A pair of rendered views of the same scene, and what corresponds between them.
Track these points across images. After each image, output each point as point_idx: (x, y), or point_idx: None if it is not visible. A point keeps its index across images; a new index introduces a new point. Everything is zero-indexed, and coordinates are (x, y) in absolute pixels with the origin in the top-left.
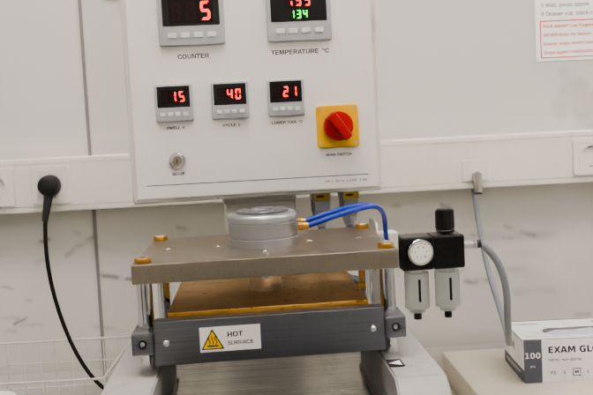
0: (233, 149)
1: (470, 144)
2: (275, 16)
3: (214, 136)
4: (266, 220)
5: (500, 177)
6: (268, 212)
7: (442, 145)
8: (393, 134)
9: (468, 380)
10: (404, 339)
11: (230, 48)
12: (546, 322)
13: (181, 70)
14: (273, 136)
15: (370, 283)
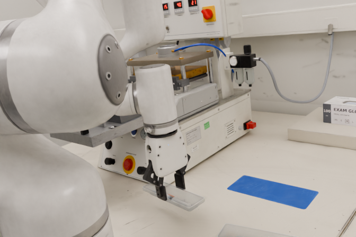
0: (181, 23)
1: (329, 10)
2: None
3: (176, 19)
4: (160, 49)
5: (344, 26)
6: (163, 46)
7: (314, 11)
8: (300, 6)
9: (304, 117)
10: (197, 89)
11: None
12: (354, 98)
13: None
14: (190, 18)
15: (211, 71)
